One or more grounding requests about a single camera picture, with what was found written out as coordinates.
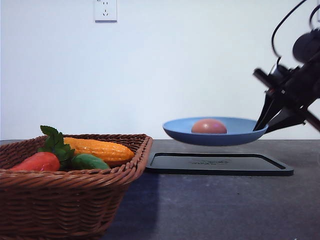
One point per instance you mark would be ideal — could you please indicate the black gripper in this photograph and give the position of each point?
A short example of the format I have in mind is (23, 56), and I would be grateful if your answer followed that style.
(290, 94)

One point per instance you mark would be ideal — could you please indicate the blue round plate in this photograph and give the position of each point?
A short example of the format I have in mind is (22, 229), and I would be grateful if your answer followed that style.
(238, 130)

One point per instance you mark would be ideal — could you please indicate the brown egg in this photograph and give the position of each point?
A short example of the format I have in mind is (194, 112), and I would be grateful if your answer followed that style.
(209, 126)

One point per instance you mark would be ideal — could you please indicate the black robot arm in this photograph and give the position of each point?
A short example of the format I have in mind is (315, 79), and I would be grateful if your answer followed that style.
(305, 48)

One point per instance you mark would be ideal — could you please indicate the brown wicker basket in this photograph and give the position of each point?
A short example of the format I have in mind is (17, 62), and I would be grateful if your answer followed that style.
(66, 186)

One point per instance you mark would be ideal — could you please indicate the black rectangular tray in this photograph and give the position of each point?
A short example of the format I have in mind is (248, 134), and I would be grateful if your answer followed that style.
(216, 164)

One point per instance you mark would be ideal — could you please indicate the yellow toy corn cob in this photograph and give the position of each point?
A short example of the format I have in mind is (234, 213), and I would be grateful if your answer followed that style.
(109, 150)

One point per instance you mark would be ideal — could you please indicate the green toy cucumber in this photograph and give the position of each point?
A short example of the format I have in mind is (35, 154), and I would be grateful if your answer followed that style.
(88, 162)

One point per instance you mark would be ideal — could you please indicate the red toy carrot with leaves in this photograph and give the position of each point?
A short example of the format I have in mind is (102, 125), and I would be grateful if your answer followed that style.
(55, 156)

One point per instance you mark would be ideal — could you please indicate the black cable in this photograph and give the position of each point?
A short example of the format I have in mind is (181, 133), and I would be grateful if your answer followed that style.
(275, 27)

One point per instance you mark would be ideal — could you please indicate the white wall power socket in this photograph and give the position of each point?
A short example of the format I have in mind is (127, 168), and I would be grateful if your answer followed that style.
(106, 11)

